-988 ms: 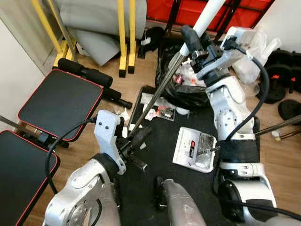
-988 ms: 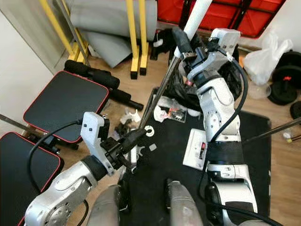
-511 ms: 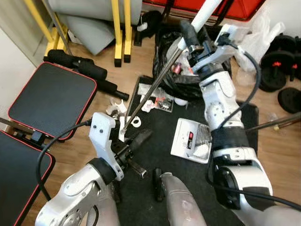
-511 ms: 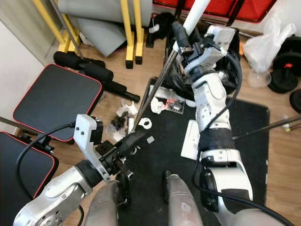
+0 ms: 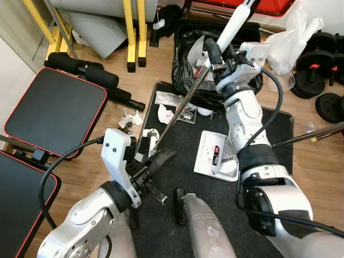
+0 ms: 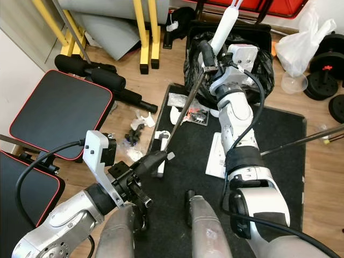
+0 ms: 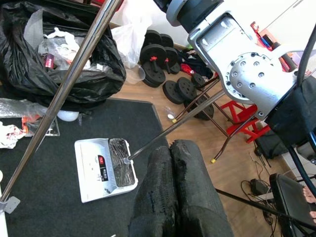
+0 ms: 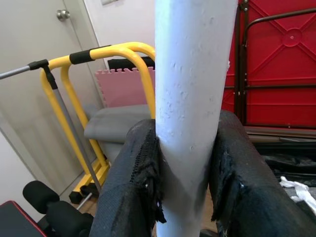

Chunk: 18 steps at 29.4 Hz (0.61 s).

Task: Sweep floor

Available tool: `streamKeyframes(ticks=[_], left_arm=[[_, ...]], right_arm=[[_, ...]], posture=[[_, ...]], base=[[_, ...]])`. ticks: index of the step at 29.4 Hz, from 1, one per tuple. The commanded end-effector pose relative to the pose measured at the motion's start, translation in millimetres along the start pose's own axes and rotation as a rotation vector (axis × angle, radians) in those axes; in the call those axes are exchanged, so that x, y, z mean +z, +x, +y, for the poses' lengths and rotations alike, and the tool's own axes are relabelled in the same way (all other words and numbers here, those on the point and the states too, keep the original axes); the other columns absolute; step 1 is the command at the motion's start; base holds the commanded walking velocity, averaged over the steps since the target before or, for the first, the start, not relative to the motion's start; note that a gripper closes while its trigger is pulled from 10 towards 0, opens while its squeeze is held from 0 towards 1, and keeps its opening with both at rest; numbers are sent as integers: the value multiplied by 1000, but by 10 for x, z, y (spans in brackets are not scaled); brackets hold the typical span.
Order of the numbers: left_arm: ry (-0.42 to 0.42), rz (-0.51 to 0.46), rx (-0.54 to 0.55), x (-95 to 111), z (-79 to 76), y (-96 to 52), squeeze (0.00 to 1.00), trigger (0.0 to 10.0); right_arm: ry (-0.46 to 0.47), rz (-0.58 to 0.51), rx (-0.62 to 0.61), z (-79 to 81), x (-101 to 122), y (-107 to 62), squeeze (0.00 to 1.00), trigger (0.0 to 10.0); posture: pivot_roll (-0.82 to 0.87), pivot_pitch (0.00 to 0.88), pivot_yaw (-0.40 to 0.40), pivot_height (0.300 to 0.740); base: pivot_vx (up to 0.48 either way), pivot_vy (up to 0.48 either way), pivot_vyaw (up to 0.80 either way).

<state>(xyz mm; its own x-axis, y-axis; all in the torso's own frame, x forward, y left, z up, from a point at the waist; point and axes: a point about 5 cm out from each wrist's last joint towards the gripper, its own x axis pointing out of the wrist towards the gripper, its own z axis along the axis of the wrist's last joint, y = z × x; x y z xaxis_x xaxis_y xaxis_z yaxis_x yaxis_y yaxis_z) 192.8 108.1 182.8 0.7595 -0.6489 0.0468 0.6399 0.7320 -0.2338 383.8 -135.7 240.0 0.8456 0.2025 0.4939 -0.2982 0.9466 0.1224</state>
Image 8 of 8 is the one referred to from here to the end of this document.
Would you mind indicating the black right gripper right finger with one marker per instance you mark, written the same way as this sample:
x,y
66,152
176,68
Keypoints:
x,y
247,192

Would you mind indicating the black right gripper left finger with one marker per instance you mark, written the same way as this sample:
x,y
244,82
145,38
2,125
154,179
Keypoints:
x,y
123,185

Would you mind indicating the black rubbish bag bin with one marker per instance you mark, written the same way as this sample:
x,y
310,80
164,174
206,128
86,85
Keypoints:
x,y
291,163

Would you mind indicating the grey rolled exercise mat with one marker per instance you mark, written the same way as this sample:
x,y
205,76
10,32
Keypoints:
x,y
118,121

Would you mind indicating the pink foam puzzle mat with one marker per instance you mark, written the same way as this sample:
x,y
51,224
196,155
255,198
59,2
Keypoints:
x,y
123,89

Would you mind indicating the grey metal bar black joints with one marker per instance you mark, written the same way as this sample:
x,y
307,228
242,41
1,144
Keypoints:
x,y
61,103

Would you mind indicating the black padded bench red trim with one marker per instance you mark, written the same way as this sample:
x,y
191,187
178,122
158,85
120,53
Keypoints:
x,y
14,222

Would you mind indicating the black folded foam mat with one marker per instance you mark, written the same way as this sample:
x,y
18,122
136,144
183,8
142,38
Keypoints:
x,y
128,63

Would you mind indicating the white room door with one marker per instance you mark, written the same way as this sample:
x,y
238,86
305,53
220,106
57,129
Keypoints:
x,y
29,37

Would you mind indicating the silver door knob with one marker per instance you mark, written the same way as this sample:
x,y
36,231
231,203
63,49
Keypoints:
x,y
63,14

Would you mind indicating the red folded table dark frame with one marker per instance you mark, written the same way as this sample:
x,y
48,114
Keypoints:
x,y
284,74

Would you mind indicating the yellow steel exercise frame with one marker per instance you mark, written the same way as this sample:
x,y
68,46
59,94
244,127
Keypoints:
x,y
111,50

